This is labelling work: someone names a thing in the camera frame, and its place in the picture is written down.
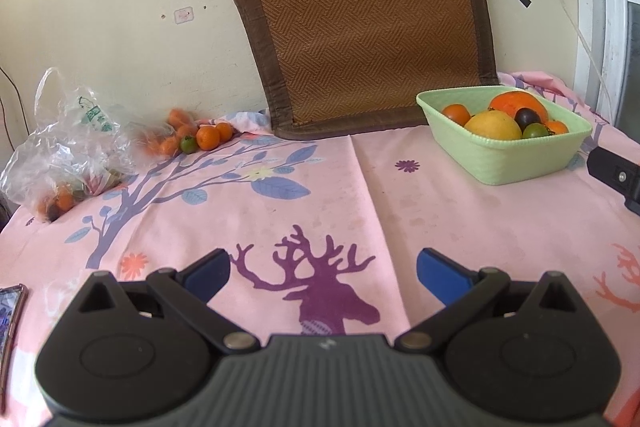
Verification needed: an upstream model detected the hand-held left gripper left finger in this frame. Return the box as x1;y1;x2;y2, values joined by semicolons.
70;249;262;354

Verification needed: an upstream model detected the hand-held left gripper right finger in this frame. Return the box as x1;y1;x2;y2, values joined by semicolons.
395;248;588;354

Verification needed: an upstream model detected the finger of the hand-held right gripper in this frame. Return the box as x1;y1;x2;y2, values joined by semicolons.
587;147;640;217

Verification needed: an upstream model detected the dark purple plum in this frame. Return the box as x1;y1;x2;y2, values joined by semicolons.
515;107;539;132

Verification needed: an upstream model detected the light green plastic basket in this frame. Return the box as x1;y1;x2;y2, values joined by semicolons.
416;85;594;186

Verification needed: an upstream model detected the large orange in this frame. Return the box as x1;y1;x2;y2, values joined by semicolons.
488;90;550;122

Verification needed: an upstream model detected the large yellow citrus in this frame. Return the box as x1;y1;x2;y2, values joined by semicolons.
464;110;523;142

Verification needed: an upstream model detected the small orange tomato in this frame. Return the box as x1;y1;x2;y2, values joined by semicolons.
442;104;472;126

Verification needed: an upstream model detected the pink printed bedsheet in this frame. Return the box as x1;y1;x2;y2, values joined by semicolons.
0;69;640;427

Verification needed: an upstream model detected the pile of small tangerines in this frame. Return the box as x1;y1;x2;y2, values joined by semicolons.
135;107;236;160

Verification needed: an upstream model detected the clear plastic bag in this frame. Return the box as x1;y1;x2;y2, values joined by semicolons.
0;67;138;223

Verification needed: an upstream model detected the smartphone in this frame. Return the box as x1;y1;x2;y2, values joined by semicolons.
0;284;28;413

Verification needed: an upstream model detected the brown woven mat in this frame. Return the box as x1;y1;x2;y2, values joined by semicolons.
229;0;499;141

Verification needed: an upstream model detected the thin white cable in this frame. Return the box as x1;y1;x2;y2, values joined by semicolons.
505;0;615;124

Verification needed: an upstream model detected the white window frame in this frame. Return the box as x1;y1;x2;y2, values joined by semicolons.
570;0;640;128

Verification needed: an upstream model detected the dark thin cable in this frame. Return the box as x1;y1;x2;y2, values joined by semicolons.
0;67;31;142

